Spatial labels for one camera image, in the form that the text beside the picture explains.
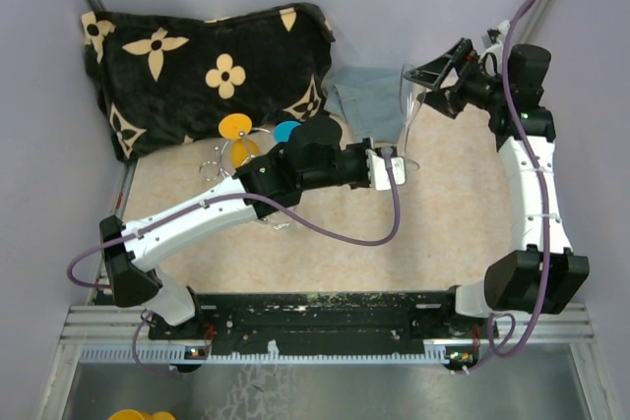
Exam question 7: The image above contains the blue denim cloth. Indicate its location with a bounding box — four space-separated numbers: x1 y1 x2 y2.
323 67 401 145

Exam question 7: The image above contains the orange wine glass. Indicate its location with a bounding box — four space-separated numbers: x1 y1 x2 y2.
219 113 261 168

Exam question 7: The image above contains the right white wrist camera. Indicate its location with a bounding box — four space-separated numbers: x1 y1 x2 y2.
480 20 510 69

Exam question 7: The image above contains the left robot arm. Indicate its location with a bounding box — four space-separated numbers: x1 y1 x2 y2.
100 116 393 338

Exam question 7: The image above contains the chrome wine glass rack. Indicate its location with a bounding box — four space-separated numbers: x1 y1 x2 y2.
198 127 276 186

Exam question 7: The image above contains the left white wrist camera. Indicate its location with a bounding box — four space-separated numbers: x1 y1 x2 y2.
366 147 407 191

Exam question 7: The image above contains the black floral blanket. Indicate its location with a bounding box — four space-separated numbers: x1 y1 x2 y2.
81 2 336 162

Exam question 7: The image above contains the clear champagne glass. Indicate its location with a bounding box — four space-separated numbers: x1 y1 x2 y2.
397 62 427 178

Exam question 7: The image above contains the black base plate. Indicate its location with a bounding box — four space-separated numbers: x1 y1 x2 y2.
149 290 486 356

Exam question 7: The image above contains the blue wine glass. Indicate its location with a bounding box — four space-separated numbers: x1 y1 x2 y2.
272 120 301 144

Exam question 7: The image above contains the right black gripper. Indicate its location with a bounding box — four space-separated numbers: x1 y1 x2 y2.
402 38 508 119

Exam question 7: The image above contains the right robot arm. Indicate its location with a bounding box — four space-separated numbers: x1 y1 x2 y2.
403 38 590 337

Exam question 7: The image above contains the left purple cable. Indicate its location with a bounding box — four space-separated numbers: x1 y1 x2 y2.
66 146 403 378

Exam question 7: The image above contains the aluminium rail frame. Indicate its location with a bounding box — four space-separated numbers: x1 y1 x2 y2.
37 293 620 419

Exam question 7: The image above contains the yellow object at bottom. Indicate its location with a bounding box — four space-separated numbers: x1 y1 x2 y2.
108 409 175 420

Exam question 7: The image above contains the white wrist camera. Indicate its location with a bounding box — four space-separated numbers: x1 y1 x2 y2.
480 20 510 69
366 147 407 191

